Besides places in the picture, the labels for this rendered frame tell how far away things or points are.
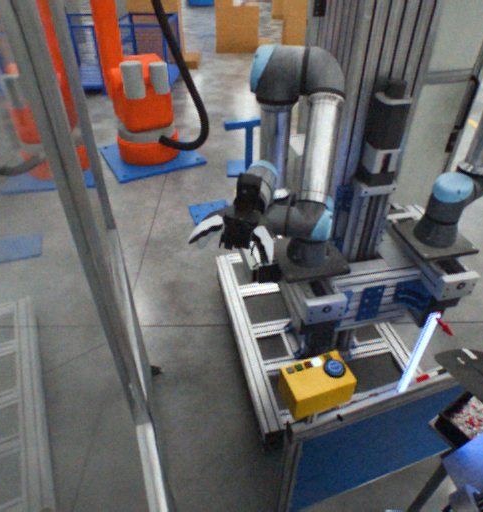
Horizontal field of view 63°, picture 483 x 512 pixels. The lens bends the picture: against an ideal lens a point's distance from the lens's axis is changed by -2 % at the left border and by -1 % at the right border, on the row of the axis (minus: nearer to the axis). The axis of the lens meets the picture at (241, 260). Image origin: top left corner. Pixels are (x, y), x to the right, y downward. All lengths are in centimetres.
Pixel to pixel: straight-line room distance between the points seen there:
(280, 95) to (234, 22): 860
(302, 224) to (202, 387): 147
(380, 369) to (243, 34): 843
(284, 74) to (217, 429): 165
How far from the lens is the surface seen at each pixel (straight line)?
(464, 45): 278
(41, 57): 53
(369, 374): 213
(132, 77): 405
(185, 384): 227
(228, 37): 974
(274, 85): 109
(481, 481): 106
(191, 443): 211
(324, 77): 106
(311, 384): 99
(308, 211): 96
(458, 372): 97
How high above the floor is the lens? 189
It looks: 39 degrees down
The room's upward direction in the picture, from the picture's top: straight up
